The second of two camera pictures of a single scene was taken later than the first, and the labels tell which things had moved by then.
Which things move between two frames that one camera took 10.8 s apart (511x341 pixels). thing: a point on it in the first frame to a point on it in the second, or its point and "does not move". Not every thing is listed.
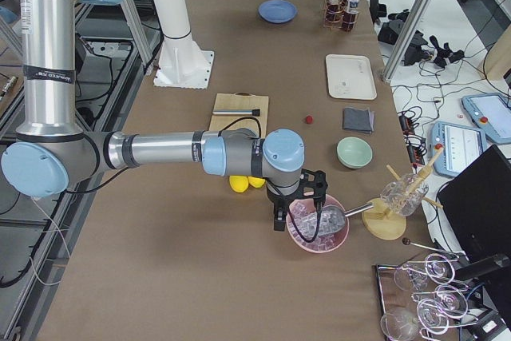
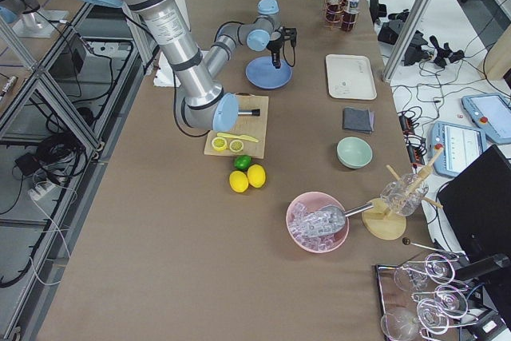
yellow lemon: x=239 y=184 does not move
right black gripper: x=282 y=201 to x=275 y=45
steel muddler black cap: x=254 y=112 does not move
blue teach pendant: x=461 y=145 does not move
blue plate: x=278 y=11 to x=262 y=73
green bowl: x=354 y=152 does not move
